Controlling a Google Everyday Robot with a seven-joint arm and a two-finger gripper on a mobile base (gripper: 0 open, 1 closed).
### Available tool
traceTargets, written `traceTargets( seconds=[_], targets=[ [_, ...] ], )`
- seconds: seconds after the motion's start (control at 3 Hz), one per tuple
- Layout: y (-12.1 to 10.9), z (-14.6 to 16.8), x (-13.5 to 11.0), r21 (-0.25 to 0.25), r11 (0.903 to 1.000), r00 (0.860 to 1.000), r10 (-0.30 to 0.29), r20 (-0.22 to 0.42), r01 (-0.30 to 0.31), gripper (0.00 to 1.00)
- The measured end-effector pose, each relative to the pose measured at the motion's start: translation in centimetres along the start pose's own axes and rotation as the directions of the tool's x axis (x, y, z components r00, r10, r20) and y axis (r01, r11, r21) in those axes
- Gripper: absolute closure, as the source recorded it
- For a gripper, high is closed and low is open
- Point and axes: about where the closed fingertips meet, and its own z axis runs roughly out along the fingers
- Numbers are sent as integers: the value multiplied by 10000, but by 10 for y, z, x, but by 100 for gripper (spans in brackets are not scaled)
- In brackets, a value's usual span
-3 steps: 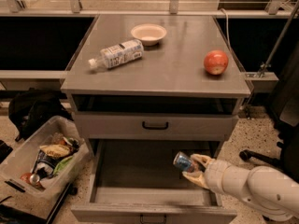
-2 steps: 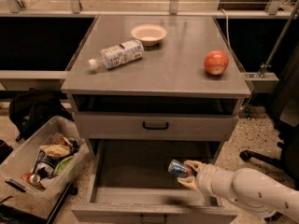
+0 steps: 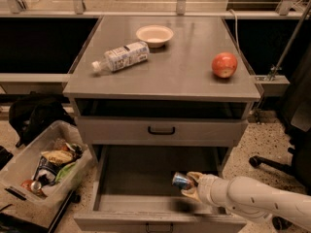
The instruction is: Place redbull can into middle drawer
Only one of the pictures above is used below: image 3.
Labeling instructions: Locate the yellow chip bag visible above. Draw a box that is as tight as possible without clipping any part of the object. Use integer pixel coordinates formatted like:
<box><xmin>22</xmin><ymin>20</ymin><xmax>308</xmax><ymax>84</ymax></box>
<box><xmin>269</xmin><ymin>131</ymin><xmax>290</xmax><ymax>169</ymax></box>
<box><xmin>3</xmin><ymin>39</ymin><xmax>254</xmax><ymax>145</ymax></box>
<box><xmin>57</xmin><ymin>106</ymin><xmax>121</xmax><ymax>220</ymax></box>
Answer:
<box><xmin>41</xmin><ymin>150</ymin><xmax>74</xmax><ymax>165</ymax></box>

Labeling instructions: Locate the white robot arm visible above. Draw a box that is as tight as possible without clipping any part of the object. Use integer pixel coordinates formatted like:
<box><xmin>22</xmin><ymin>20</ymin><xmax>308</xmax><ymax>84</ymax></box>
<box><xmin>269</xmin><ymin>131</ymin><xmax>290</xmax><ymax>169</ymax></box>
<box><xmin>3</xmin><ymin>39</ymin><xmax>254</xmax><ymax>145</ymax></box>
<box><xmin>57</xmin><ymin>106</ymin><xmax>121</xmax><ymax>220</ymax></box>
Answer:
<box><xmin>181</xmin><ymin>172</ymin><xmax>311</xmax><ymax>231</ymax></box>

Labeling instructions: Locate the black office chair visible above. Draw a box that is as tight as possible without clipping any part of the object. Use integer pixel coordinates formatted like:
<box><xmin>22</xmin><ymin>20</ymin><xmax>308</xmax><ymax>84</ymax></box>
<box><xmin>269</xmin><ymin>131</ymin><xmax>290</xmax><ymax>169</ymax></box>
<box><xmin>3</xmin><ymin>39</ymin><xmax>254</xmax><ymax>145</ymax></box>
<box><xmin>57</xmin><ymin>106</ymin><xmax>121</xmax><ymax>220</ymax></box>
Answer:
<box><xmin>248</xmin><ymin>49</ymin><xmax>311</xmax><ymax>231</ymax></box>

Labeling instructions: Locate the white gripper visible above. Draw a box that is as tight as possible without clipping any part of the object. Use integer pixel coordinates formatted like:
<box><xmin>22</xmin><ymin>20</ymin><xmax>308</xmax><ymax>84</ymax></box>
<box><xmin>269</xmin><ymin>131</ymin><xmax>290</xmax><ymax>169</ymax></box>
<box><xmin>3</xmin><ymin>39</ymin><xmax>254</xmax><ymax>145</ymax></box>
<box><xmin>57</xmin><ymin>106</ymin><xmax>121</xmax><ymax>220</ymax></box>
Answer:
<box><xmin>181</xmin><ymin>172</ymin><xmax>230</xmax><ymax>208</ymax></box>

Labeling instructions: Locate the white cable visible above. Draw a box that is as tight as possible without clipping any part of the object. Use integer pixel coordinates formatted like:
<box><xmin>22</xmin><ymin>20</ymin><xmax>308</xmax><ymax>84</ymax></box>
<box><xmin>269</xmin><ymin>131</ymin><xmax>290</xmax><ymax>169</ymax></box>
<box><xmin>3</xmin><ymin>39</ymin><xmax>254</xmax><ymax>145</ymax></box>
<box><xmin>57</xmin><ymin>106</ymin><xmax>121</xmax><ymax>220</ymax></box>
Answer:
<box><xmin>228</xmin><ymin>9</ymin><xmax>241</xmax><ymax>51</ymax></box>

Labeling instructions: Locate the white bowl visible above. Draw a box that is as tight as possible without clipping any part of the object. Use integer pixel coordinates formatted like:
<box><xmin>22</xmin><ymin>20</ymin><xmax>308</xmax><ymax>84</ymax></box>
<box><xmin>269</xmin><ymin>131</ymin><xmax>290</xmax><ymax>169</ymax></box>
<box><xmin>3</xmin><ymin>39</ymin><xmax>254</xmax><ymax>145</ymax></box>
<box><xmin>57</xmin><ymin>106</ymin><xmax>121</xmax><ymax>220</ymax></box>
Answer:
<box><xmin>136</xmin><ymin>25</ymin><xmax>174</xmax><ymax>48</ymax></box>

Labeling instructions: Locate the green snack bag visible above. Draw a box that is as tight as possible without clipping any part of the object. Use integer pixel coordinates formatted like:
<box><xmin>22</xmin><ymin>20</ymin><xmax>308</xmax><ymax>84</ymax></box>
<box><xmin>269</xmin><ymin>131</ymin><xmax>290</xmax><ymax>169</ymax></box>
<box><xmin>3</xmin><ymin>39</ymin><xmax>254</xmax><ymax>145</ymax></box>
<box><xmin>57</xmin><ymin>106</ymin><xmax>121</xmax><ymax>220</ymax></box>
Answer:
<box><xmin>55</xmin><ymin>162</ymin><xmax>76</xmax><ymax>183</ymax></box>

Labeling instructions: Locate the closed top drawer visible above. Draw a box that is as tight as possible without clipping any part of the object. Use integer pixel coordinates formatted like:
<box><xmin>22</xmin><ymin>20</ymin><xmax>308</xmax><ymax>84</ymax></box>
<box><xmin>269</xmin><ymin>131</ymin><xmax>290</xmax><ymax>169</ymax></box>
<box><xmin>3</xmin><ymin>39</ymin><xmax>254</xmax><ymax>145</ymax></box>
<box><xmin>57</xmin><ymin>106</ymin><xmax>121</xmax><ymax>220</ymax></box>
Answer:
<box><xmin>77</xmin><ymin>116</ymin><xmax>248</xmax><ymax>147</ymax></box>

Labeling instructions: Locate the red can in bin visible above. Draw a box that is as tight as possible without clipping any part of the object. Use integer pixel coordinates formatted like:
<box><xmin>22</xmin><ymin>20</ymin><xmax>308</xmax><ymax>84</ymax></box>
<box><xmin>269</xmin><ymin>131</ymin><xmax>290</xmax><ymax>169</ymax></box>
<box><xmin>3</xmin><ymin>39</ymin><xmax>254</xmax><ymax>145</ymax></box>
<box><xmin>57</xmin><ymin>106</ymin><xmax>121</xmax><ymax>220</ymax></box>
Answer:
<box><xmin>20</xmin><ymin>180</ymin><xmax>42</xmax><ymax>193</ymax></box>

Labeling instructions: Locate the grey drawer cabinet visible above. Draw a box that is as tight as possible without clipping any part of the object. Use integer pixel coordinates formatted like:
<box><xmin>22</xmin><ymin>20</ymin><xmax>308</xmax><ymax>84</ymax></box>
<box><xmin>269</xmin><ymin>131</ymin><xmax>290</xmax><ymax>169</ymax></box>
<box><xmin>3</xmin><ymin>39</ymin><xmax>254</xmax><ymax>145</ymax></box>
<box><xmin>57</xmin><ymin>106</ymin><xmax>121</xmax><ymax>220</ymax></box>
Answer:
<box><xmin>62</xmin><ymin>15</ymin><xmax>262</xmax><ymax>148</ymax></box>

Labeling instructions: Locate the open middle drawer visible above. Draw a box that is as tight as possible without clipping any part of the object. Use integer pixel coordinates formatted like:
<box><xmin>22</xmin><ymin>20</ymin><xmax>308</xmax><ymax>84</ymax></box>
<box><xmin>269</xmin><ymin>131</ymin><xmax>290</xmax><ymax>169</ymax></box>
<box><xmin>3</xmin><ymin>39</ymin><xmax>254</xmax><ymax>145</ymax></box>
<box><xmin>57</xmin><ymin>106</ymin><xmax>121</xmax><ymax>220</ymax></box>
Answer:
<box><xmin>74</xmin><ymin>146</ymin><xmax>246</xmax><ymax>233</ymax></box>

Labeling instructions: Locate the blue silver redbull can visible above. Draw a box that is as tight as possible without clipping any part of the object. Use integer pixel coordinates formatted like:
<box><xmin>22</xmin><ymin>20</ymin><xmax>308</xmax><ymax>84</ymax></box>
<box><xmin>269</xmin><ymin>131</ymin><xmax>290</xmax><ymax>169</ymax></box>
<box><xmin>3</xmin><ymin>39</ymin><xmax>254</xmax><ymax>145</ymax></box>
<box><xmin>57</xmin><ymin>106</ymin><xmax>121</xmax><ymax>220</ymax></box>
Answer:
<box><xmin>172</xmin><ymin>172</ymin><xmax>195</xmax><ymax>190</ymax></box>

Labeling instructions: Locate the clear plastic storage bin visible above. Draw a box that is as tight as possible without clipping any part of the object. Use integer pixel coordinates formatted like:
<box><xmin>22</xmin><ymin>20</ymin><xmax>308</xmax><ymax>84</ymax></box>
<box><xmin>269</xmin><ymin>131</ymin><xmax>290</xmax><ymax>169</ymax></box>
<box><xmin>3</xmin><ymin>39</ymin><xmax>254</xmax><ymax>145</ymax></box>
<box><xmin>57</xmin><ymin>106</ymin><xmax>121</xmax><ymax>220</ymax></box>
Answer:
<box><xmin>1</xmin><ymin>120</ymin><xmax>93</xmax><ymax>223</ymax></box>

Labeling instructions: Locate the black backpack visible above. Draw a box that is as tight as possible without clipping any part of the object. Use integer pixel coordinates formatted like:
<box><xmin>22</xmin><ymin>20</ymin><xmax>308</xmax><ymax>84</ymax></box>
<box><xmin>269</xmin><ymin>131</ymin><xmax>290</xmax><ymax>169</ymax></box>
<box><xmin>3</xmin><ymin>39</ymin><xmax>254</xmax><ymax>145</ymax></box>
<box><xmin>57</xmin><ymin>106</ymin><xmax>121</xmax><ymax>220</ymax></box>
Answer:
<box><xmin>9</xmin><ymin>93</ymin><xmax>75</xmax><ymax>148</ymax></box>

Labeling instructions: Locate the clear plastic water bottle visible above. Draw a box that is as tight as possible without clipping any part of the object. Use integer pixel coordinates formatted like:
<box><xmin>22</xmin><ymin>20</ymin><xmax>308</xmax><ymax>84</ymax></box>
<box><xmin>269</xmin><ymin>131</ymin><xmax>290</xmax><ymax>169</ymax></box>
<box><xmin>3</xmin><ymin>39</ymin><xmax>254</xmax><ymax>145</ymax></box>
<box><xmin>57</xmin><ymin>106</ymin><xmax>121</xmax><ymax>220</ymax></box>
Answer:
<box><xmin>91</xmin><ymin>42</ymin><xmax>150</xmax><ymax>73</ymax></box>

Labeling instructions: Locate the red apple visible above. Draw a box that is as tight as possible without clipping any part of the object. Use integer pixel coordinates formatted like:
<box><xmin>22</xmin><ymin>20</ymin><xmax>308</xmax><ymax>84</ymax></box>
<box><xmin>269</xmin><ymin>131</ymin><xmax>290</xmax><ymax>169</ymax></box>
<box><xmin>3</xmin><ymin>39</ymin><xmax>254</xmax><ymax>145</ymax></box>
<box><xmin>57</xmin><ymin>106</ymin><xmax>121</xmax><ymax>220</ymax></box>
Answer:
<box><xmin>212</xmin><ymin>52</ymin><xmax>238</xmax><ymax>79</ymax></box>

